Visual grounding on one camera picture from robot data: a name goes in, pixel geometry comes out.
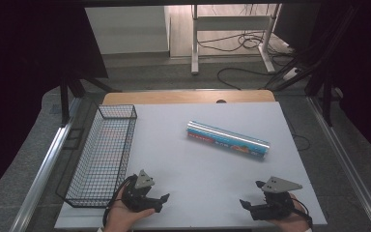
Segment thin black floor cable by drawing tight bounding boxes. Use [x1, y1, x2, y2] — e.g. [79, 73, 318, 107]
[284, 115, 311, 152]

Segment wooden table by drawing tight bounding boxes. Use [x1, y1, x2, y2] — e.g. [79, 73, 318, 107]
[101, 89, 276, 106]

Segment white power strip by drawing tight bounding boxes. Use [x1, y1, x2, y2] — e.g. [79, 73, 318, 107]
[282, 67, 301, 81]

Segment black stand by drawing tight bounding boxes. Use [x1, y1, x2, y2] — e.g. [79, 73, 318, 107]
[59, 76, 124, 128]

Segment black wire basket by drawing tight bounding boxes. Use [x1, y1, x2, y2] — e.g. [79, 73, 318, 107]
[55, 103, 139, 209]

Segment blue plastic wrap roll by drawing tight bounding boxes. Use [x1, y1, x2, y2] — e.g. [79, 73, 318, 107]
[185, 120, 271, 160]

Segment person's right hand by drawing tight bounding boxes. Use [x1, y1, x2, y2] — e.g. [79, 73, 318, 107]
[266, 192, 313, 232]

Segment black tangled floor cables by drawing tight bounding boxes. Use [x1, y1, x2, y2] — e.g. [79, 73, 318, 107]
[196, 30, 293, 54]

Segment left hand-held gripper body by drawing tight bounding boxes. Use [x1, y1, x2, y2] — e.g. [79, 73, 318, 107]
[121, 169, 162, 214]

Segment aluminium rail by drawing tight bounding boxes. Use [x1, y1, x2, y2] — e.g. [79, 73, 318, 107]
[306, 96, 371, 232]
[9, 96, 82, 232]

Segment black looped floor cable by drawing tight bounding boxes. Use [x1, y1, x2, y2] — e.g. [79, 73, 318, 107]
[216, 66, 273, 91]

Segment white desk frame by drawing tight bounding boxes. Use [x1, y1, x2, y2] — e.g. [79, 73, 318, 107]
[190, 4, 282, 76]

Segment white cabinet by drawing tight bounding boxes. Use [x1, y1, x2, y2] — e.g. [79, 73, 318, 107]
[84, 5, 172, 56]

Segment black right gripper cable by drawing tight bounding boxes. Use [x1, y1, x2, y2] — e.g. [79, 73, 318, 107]
[289, 197, 314, 230]

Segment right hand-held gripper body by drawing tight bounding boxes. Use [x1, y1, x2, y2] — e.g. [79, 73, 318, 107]
[249, 175, 303, 222]

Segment black curtain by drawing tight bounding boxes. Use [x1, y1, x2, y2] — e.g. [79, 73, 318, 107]
[0, 0, 109, 207]
[271, 0, 371, 168]

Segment person's left hand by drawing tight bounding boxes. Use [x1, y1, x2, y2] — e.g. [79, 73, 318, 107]
[103, 196, 156, 232]

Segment white table mat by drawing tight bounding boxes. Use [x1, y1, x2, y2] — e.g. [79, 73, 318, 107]
[54, 101, 328, 231]

